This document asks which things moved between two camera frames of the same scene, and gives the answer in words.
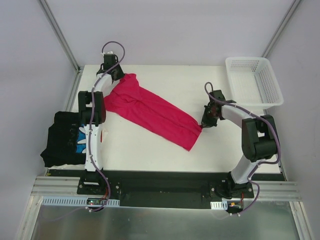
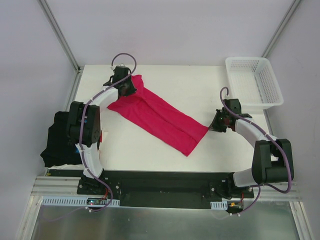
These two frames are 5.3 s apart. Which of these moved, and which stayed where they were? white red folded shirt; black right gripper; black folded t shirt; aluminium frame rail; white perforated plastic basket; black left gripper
Moved: black right gripper; black left gripper
Stayed: aluminium frame rail; black folded t shirt; white perforated plastic basket; white red folded shirt
